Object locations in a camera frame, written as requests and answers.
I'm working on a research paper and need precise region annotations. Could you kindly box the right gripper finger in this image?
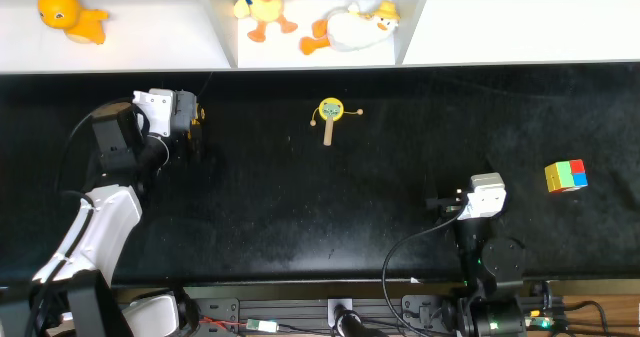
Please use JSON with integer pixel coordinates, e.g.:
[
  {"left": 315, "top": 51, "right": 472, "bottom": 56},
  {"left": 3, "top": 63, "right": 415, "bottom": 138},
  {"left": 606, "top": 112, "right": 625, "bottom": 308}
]
[{"left": 425, "top": 165, "right": 441, "bottom": 201}]

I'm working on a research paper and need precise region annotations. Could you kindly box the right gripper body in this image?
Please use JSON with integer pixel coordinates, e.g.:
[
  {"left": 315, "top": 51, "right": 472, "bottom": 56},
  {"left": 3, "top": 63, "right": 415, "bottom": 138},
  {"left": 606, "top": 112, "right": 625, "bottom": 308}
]
[{"left": 425, "top": 189, "right": 469, "bottom": 214}]

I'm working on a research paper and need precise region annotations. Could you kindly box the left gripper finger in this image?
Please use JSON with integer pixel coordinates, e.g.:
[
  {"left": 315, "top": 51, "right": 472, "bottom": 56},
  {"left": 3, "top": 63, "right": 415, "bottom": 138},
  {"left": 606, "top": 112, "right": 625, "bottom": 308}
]
[{"left": 186, "top": 121, "right": 204, "bottom": 162}]

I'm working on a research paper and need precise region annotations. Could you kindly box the grey and yellow toy truck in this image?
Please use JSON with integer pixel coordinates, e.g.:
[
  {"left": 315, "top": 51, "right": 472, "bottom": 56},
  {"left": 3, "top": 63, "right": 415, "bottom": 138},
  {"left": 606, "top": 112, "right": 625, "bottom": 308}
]
[{"left": 172, "top": 90, "right": 207, "bottom": 141}]

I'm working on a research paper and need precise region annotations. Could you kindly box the many-coloured puzzle cube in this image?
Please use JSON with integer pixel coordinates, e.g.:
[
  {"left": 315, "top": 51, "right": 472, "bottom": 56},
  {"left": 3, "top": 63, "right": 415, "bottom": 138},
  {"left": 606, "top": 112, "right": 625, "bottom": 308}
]
[{"left": 543, "top": 158, "right": 589, "bottom": 194}]

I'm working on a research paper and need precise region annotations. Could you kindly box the yellow rattle drum toy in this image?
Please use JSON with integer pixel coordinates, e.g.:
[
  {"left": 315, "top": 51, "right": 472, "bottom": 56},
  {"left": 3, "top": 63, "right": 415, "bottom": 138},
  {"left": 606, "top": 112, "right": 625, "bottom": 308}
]
[{"left": 309, "top": 97, "right": 365, "bottom": 147}]

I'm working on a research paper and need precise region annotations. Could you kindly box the orange rubber dinosaur toy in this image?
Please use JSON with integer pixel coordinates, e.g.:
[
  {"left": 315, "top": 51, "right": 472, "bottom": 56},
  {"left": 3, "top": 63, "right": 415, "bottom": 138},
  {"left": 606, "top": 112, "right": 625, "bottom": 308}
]
[{"left": 37, "top": 0, "right": 110, "bottom": 46}]

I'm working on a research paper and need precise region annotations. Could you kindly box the white shelf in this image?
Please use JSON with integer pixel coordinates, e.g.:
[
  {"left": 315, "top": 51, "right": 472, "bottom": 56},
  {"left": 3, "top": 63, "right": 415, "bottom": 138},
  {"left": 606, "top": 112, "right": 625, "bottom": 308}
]
[{"left": 0, "top": 0, "right": 640, "bottom": 75}]

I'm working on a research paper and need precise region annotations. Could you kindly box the yellow plush duck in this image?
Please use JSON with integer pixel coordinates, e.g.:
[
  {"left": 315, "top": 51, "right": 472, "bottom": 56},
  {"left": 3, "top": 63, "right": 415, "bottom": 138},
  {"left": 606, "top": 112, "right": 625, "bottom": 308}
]
[{"left": 232, "top": 0, "right": 299, "bottom": 44}]

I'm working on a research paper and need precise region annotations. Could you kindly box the white plush duck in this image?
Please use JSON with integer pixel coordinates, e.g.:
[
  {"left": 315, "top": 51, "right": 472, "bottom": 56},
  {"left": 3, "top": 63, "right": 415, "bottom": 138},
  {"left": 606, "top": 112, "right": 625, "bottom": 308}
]
[{"left": 298, "top": 0, "right": 401, "bottom": 57}]

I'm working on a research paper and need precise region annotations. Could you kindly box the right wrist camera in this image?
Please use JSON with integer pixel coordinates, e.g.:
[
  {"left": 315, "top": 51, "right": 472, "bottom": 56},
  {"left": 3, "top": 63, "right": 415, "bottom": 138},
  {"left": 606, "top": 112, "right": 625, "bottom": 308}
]
[{"left": 457, "top": 172, "right": 507, "bottom": 222}]

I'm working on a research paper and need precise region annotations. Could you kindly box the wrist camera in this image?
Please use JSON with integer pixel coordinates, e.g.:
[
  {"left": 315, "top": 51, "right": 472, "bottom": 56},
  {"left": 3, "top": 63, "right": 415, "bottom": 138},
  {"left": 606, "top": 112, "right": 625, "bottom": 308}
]
[
  {"left": 132, "top": 88, "right": 177, "bottom": 138},
  {"left": 457, "top": 172, "right": 507, "bottom": 222}
]

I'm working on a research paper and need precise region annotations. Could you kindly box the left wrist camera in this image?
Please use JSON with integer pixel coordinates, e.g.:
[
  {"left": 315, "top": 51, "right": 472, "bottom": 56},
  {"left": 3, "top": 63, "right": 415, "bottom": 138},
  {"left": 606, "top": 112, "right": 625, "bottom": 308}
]
[{"left": 132, "top": 88, "right": 177, "bottom": 138}]

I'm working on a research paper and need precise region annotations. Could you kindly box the mounting rail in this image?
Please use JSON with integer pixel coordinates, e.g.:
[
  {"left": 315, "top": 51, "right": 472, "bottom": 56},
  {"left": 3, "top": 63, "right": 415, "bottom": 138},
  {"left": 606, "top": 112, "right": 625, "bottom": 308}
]
[{"left": 179, "top": 289, "right": 609, "bottom": 337}]

